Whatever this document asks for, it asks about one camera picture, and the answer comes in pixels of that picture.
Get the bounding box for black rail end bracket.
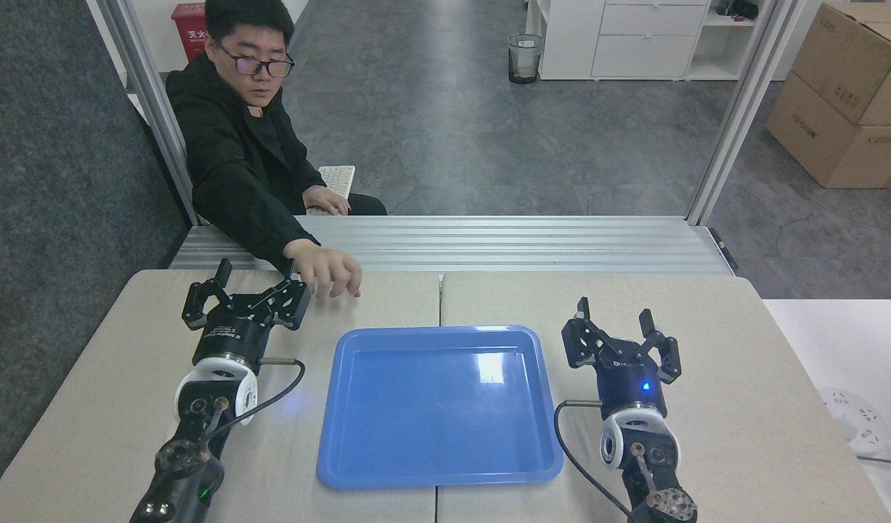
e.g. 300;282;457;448
707;227;739;271

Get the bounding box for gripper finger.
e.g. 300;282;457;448
181;258;234;332
626;308;683;385
230;258;312;332
561;296;621;368

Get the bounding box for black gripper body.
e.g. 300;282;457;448
195;312;274;362
595;359;668;417

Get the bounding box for grey mesh waste bin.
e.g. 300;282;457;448
508;33;545;85

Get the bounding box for blue plastic tray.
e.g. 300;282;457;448
316;325;565;490

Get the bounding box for small cardboard box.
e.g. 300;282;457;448
790;2;891;128

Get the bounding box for person's right hand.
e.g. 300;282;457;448
283;238;363;299

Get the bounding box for person's left hand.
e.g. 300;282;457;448
303;185;351;216

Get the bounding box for white round power socket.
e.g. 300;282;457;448
815;387;891;466

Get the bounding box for aluminium frame post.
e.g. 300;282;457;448
685;0;809;227
95;0;202;226

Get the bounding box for white side table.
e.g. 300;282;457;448
763;299;891;523

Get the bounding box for red fire extinguisher box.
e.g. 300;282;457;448
171;2;208;62

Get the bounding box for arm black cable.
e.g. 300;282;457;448
198;357;306;445
553;399;638;523

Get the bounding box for person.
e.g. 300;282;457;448
165;0;388;274

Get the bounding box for white keyboard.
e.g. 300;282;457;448
306;165;357;216

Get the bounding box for white shelf cabinet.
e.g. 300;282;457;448
525;0;760;81

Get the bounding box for large cardboard box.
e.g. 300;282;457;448
765;72;891;190

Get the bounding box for black items on shelf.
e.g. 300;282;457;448
715;0;760;21

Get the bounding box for white drawer unit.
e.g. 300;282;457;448
590;0;712;81

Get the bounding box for aluminium profile rail bed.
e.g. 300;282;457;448
169;215;737;276

